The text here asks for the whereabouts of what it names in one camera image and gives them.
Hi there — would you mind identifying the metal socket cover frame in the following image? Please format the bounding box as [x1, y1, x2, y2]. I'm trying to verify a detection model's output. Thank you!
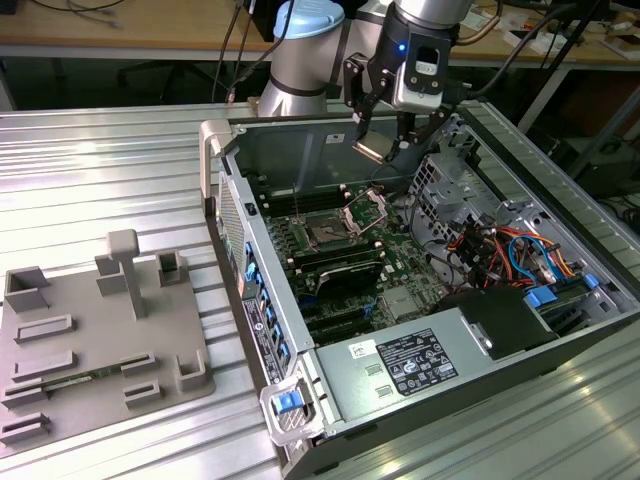
[341, 188, 390, 237]

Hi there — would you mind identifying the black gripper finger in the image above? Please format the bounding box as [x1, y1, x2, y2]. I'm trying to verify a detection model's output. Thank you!
[386, 108, 449, 162]
[343, 51, 395, 143]

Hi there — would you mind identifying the CPU socket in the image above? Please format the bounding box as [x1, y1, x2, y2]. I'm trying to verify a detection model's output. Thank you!
[299, 212, 351, 250]

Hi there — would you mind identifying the black plastic shroud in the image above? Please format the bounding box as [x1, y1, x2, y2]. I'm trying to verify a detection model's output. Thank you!
[430, 286, 561, 362]

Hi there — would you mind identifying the grey parts rack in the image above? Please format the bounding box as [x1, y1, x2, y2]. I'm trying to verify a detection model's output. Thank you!
[0, 228, 217, 454]

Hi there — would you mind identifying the black expansion card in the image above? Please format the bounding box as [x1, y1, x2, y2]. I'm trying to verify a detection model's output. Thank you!
[313, 258, 385, 302]

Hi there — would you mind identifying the silver camera with black bracket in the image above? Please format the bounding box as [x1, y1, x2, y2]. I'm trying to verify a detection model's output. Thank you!
[392, 29, 449, 112]

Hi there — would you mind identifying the silver metal disk bay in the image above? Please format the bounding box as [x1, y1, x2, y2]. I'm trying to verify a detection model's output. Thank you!
[407, 115, 509, 251]

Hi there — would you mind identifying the wooden desk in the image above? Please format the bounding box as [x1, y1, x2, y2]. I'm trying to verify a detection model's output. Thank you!
[0, 0, 640, 71]

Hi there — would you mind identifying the grey case handle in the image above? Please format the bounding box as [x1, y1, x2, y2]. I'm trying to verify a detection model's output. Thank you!
[198, 119, 236, 201]
[258, 378, 329, 447]

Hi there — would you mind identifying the blue disk carrier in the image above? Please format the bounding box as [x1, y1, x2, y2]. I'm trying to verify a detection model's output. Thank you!
[523, 286, 560, 315]

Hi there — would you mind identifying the green RAM stick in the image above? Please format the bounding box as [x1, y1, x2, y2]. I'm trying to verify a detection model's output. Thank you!
[42, 367, 124, 389]

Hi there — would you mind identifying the silver power supply unit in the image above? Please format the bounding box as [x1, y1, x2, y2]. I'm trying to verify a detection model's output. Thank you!
[313, 307, 501, 426]

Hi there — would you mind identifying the silver square CPU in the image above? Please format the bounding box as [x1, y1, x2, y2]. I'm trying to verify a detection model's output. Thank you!
[351, 130, 396, 164]

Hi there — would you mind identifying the grey open PC case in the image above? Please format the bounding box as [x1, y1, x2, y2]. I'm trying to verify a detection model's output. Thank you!
[198, 112, 640, 480]

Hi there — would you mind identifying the green motherboard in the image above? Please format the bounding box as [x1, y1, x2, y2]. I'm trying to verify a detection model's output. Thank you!
[259, 172, 454, 347]

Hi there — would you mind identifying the blue wire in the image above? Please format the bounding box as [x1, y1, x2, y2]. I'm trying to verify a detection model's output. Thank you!
[505, 232, 557, 287]

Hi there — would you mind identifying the silver chipset heat sink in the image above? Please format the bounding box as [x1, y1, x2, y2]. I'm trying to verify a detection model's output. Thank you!
[379, 288, 419, 321]

